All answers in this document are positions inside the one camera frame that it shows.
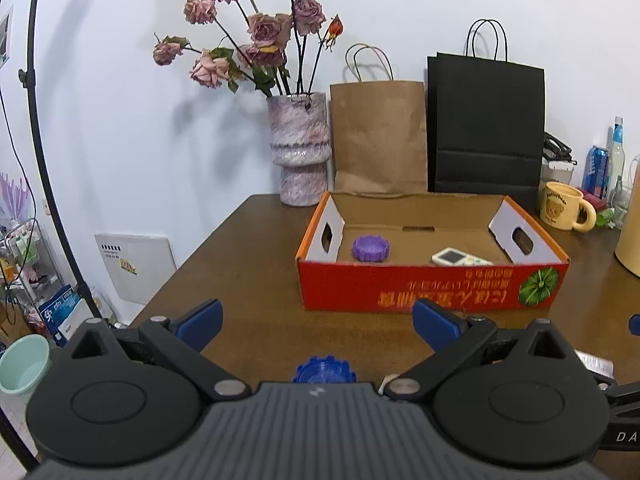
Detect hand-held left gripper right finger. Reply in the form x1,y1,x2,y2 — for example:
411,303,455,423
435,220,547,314
382,297,581,403

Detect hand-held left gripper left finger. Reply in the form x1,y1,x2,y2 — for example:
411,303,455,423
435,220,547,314
62,298,252,403

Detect red cardboard box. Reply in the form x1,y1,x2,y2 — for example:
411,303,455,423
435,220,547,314
295,191,571,314

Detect white remote control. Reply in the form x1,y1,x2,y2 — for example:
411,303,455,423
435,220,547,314
431,247,495,267

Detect cream thermos jug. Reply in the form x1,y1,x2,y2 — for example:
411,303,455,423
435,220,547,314
614,157,640,278

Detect white panel board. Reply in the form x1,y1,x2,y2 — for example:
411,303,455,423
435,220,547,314
94,232,177,306

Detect purple ridged bottle cap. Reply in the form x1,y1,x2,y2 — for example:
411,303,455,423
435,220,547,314
352,235,391,263

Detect blue ridged bottle cap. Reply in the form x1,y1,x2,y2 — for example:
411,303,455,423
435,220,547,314
292,356,358,385

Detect clear glass cup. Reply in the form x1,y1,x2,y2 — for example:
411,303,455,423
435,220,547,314
612,175,633,217

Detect blue and white packet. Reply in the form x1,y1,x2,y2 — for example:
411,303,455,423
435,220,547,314
37,285,96,346

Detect yellow bear mug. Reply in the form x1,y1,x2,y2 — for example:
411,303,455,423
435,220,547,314
538,181,598,233

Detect blue drink can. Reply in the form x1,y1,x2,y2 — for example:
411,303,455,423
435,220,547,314
581,145,611,196

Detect clear bottle with blue cap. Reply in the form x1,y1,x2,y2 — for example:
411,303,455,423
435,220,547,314
606,116,627,201

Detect white plastic container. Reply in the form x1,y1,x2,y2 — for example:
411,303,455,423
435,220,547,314
541,158,576,187

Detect mint green basin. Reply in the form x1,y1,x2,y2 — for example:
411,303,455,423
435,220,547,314
0,334,52,395

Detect brown paper bag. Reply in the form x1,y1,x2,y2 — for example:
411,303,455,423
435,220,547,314
329,43,429,195

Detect pink marbled vase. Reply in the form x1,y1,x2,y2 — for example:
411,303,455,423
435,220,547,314
266,91,333,207

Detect black paper bag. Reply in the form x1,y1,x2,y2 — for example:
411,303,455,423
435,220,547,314
426,19,546,211

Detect black stand leg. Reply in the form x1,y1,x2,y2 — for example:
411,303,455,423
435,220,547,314
0,405,40,472

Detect purple paper decoration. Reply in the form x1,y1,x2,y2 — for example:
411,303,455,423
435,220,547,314
0,172,36,223

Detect black light stand pole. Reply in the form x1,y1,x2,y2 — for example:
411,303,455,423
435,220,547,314
18,0,108,323

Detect dried pink roses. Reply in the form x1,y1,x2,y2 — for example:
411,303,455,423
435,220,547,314
152,0,346,98

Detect metal wire rack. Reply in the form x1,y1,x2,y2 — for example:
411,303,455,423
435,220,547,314
0,217,76,346

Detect black cable bundle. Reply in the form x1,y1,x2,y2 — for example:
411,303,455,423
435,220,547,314
543,132,574,162

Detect wall picture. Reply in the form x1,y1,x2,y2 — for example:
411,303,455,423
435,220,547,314
0,5,15,66

